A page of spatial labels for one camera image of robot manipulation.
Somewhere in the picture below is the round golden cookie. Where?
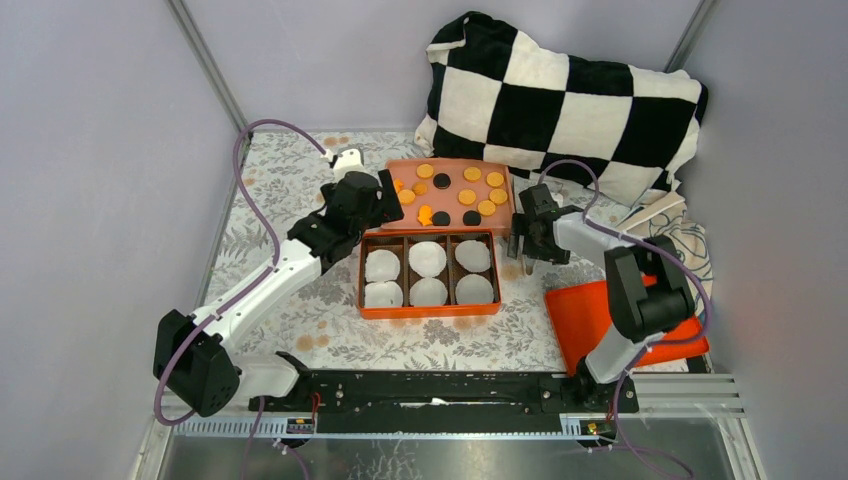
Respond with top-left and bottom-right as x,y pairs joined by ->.
457,189 -> 477,206
463,167 -> 482,183
486,171 -> 505,189
476,200 -> 497,217
489,188 -> 509,205
415,163 -> 435,180
397,189 -> 417,205

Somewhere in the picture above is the black sandwich cookie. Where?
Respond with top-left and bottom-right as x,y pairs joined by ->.
431,211 -> 451,227
433,173 -> 452,190
462,210 -> 482,227

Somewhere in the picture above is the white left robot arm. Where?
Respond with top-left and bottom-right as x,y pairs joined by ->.
153,150 -> 404,425

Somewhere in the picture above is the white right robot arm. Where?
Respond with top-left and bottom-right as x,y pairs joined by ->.
508,184 -> 696,412

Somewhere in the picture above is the golden swirl cookie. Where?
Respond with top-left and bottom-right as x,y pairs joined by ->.
412,182 -> 428,196

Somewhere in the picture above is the pink cookie tray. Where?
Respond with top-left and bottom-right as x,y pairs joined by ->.
382,158 -> 515,237

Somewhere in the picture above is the white paper cup back left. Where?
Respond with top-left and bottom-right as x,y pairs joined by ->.
364,249 -> 401,283

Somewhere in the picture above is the white paper cup back middle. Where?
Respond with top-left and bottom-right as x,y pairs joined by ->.
408,241 -> 447,278

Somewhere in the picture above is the orange cookie tin box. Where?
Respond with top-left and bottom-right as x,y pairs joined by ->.
357,229 -> 502,320

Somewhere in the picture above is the floral tablecloth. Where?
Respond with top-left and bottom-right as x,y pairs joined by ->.
208,130 -> 604,371

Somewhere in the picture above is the white paper cup front right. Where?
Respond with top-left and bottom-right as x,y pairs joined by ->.
455,274 -> 494,305

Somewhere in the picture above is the white paper cup front left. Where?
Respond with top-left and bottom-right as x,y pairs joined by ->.
363,281 -> 404,308

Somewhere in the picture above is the white paper cup front middle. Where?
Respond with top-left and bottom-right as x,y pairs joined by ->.
409,277 -> 448,307

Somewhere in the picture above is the orange tin lid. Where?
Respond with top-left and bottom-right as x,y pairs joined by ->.
544,281 -> 709,375

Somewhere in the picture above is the beige blue printed cloth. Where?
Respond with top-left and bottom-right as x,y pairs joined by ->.
617,190 -> 714,297

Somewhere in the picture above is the black white checkered pillow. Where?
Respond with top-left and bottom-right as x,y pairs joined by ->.
415,11 -> 708,205

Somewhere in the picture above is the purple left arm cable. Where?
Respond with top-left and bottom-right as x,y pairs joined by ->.
153,119 -> 333,427

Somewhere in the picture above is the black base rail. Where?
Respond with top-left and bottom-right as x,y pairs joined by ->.
248,353 -> 639,435

